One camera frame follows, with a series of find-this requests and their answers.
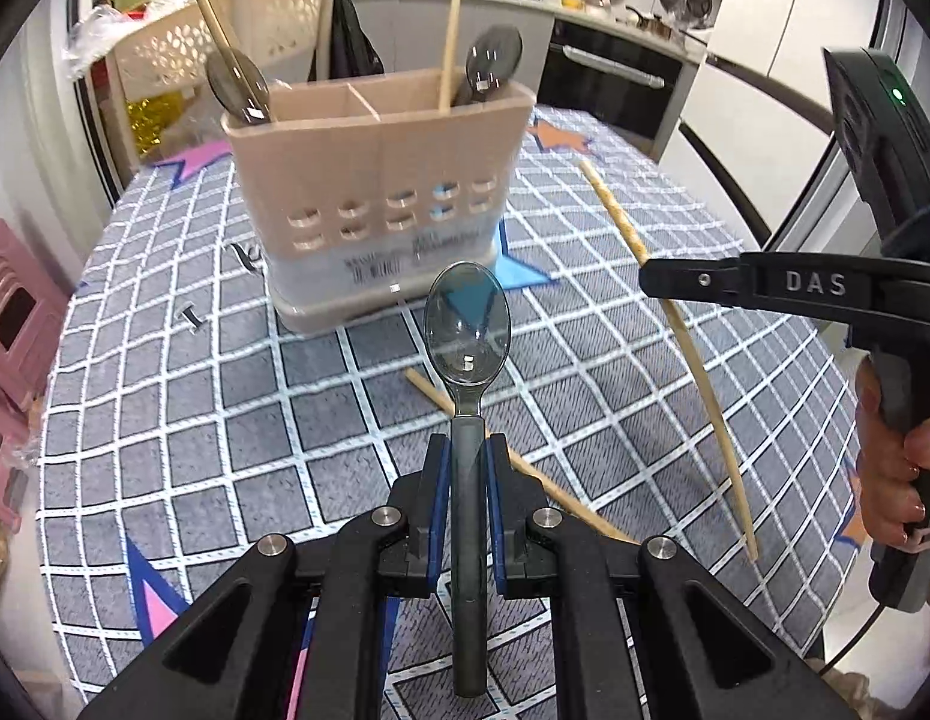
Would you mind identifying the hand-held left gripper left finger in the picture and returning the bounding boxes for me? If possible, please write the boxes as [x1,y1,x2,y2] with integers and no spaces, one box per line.
[79,431,451,720]

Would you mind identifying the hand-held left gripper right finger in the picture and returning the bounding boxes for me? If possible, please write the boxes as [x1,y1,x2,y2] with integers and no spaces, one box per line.
[486,431,860,720]

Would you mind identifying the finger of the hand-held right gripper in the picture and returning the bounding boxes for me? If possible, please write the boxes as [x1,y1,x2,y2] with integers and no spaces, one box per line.
[637,253,745,310]

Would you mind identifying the clear grey spoon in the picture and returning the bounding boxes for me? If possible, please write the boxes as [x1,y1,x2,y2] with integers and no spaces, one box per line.
[205,47,275,125]
[454,25,524,106]
[424,261,512,698]

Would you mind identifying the wooden chopstick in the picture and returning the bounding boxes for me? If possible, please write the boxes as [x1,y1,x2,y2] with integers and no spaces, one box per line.
[437,0,466,112]
[189,0,248,91]
[579,159,760,562]
[403,367,638,545]

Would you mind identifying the beige plastic utensil holder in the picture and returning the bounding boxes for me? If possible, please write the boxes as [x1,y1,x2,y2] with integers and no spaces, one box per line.
[221,66,537,335]

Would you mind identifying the person's right hand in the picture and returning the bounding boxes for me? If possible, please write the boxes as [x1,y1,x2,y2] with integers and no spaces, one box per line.
[855,356,930,550]

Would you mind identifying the white tall cabinet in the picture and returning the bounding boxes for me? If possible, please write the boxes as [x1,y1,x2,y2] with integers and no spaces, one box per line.
[679,0,890,245]

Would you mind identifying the checked star print tablecloth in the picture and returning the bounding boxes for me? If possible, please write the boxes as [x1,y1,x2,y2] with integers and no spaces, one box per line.
[34,101,875,720]

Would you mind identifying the black built-in oven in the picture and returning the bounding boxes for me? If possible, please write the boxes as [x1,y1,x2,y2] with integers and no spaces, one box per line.
[536,19,687,158]

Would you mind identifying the small metal pot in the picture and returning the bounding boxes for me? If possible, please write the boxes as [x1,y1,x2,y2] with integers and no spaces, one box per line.
[626,4,680,40]

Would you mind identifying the black cloth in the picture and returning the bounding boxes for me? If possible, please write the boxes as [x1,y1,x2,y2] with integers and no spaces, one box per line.
[307,0,385,83]

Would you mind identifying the yellow oil bottle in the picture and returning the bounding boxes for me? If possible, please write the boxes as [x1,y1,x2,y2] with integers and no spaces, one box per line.
[127,94,182,158]

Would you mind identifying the tall stack of pink stools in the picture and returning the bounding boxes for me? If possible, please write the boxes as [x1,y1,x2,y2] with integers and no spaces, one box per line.
[0,217,68,406]

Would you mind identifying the beige perforated storage cart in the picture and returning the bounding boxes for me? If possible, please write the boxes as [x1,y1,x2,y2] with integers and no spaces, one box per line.
[109,0,338,95]

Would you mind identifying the crumpled clear plastic bags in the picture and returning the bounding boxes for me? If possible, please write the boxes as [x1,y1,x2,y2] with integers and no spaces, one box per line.
[64,4,130,77]

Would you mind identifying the black cable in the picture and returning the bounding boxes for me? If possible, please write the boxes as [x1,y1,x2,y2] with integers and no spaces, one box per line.
[821,600,886,672]

